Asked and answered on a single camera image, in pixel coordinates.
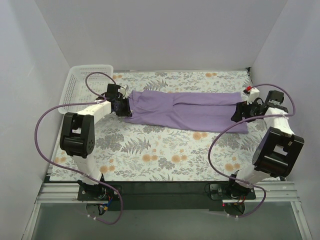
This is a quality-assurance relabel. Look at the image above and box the white plastic mesh basket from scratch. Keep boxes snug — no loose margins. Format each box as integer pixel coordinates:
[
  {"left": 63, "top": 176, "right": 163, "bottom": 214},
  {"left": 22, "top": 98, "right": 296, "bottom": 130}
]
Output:
[{"left": 59, "top": 64, "right": 114, "bottom": 105}]

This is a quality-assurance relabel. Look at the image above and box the purple t shirt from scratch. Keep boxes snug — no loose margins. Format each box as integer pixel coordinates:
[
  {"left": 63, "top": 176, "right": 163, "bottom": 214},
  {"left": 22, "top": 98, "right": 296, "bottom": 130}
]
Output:
[{"left": 124, "top": 90, "right": 242, "bottom": 133}]

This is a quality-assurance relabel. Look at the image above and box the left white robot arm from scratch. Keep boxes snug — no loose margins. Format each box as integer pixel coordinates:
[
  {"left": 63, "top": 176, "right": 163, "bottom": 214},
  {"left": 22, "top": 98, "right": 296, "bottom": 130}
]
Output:
[{"left": 59, "top": 83, "right": 132, "bottom": 200}]

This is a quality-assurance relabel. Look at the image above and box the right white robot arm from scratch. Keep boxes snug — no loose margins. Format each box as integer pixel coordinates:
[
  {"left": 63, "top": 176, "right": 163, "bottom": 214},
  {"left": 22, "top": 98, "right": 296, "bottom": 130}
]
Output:
[{"left": 226, "top": 88, "right": 305, "bottom": 199}]

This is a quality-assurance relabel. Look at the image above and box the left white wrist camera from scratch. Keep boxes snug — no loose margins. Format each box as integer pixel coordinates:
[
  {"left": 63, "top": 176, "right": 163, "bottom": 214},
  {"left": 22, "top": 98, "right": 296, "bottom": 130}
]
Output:
[{"left": 119, "top": 86, "right": 128, "bottom": 99}]

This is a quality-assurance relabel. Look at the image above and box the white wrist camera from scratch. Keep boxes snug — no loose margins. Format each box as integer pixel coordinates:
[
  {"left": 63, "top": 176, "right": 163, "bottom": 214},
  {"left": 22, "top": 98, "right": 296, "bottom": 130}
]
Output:
[
  {"left": 243, "top": 86, "right": 260, "bottom": 105},
  {"left": 119, "top": 86, "right": 128, "bottom": 99}
]

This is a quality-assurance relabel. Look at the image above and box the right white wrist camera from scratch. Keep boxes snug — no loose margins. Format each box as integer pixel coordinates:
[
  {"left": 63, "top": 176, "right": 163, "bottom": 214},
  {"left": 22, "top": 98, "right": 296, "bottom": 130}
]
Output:
[{"left": 243, "top": 86, "right": 260, "bottom": 105}]

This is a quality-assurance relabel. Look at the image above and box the aluminium frame rail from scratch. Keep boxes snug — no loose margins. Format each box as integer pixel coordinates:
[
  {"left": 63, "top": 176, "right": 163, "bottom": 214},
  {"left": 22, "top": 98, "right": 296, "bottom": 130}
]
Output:
[{"left": 28, "top": 181, "right": 312, "bottom": 240}]

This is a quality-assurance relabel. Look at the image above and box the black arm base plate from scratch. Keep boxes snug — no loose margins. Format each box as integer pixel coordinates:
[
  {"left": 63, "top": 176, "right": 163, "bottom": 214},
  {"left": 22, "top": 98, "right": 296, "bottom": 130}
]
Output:
[{"left": 77, "top": 180, "right": 256, "bottom": 213}]

